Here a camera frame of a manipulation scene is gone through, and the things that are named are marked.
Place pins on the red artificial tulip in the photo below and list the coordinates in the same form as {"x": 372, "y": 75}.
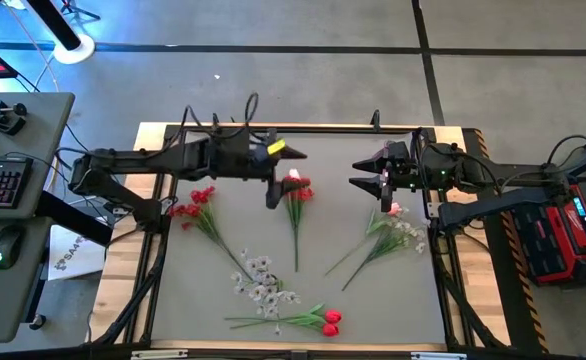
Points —
{"x": 330, "y": 330}
{"x": 333, "y": 316}

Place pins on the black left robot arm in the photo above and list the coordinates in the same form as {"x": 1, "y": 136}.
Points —
{"x": 123, "y": 160}

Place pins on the black aluminium table frame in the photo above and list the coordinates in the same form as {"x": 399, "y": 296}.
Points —
{"x": 298, "y": 129}

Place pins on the black table clamp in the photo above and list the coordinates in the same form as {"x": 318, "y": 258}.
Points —
{"x": 375, "y": 119}
{"x": 216, "y": 121}

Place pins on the black tripod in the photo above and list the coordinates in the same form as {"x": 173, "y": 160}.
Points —
{"x": 66, "y": 6}

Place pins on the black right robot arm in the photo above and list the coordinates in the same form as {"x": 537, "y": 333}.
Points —
{"x": 498, "y": 205}

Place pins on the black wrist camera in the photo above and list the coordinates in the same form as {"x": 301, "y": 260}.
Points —
{"x": 259, "y": 155}
{"x": 401, "y": 151}

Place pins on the white printed paper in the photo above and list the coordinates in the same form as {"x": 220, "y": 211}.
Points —
{"x": 73, "y": 255}

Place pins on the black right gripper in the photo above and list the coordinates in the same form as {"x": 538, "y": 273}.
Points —
{"x": 408, "y": 175}

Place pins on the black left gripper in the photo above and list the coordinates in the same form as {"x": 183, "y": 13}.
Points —
{"x": 233, "y": 160}

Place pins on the black computer mouse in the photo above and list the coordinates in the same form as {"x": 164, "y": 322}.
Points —
{"x": 8, "y": 245}

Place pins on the red portable power station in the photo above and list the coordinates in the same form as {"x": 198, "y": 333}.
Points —
{"x": 558, "y": 240}

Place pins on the black desk caster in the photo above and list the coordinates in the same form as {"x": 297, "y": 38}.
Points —
{"x": 38, "y": 321}

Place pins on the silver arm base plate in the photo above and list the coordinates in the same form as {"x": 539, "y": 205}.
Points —
{"x": 432, "y": 210}

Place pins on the yellow tape tag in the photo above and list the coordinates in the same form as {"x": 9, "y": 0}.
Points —
{"x": 276, "y": 147}

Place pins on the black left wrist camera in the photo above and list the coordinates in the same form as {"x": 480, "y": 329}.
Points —
{"x": 259, "y": 155}

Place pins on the white artificial flower bunch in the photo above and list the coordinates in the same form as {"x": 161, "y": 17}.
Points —
{"x": 258, "y": 290}
{"x": 408, "y": 232}

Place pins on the yellow black hazard strip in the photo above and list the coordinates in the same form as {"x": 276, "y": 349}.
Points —
{"x": 526, "y": 300}

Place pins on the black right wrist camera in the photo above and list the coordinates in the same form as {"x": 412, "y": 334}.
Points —
{"x": 401, "y": 151}

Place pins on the red artificial flower bunch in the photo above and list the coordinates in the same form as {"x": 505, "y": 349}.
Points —
{"x": 200, "y": 196}
{"x": 303, "y": 195}

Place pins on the black desk clamp mount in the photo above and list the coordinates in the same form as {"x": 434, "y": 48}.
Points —
{"x": 3, "y": 122}

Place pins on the grey desk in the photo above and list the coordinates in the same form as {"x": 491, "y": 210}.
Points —
{"x": 3, "y": 300}

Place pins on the silver metal bracket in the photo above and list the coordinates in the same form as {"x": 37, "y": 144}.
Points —
{"x": 438, "y": 356}
{"x": 158, "y": 354}

